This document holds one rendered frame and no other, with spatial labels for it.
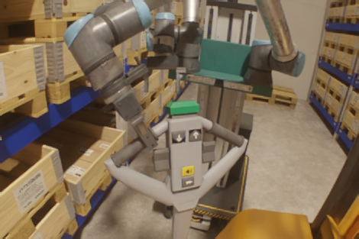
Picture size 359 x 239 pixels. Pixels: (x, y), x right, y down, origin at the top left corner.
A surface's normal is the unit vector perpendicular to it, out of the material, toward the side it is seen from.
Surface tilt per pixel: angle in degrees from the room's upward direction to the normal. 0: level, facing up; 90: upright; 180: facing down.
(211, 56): 90
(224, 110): 90
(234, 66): 90
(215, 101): 90
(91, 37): 70
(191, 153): 74
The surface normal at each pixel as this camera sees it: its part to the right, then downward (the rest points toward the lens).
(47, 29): -0.24, 0.40
